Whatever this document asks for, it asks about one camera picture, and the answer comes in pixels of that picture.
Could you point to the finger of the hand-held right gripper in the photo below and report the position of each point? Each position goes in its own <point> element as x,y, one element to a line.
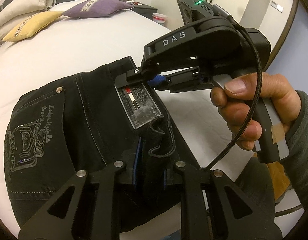
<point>157,82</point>
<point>136,76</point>

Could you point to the person's right leg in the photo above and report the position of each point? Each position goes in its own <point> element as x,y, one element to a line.
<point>254,192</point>

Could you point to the yellow cushion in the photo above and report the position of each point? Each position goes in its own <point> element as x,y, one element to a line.
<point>31,26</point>

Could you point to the red white small item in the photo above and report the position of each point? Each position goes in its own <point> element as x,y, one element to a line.
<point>137,3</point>

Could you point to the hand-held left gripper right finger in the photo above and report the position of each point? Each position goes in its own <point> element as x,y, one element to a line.
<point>189,180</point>

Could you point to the person's right forearm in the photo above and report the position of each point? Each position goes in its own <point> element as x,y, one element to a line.
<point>301,155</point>

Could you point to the bed with white sheet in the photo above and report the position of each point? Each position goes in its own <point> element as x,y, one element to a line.
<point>81,50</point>

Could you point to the wall switch plate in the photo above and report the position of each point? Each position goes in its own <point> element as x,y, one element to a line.
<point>277,6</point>

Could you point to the purple cushion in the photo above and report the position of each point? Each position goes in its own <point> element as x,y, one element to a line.
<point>99,7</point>

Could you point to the yellow cloth item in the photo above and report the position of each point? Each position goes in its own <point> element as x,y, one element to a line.
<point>281,180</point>

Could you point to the person's right hand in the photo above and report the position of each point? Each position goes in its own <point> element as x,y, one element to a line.
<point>244,115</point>

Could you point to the black denim pants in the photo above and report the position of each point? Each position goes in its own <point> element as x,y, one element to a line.
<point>81,130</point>

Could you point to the white pillows stack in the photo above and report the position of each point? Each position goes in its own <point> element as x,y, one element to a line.
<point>19,5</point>

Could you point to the white bin with red liner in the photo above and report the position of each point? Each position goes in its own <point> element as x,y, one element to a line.
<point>159,19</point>

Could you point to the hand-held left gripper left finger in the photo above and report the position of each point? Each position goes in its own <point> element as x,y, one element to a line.
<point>139,165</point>

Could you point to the dark nightstand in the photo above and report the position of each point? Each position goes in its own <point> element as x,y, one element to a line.
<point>146,8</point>

